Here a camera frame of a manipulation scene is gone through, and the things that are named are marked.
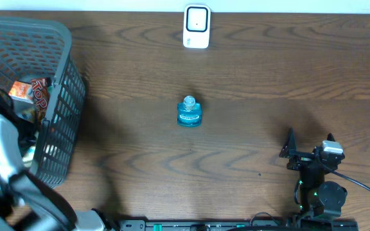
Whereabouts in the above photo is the orange small carton box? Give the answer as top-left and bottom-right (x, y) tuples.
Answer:
(8, 81), (33, 103)

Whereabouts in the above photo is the blue glass bottle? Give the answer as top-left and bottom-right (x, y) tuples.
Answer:
(177, 96), (202, 127)

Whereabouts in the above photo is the white barcode scanner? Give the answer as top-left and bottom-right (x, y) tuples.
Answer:
(182, 4), (211, 49)

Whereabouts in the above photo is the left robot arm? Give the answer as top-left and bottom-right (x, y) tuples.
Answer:
(0, 90), (112, 231)

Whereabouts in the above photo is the orange noodle snack packet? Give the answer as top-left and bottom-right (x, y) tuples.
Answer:
(17, 108), (40, 167)

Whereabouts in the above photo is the grey plastic shopping basket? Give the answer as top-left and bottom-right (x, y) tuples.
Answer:
(0, 17), (86, 187)

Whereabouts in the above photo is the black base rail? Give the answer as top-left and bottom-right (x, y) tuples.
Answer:
(114, 219), (359, 231)

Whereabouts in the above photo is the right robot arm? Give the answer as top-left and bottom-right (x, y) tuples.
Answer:
(279, 129), (348, 219)

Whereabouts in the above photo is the red Top candy bar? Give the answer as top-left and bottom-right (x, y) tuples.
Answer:
(31, 78), (50, 124)

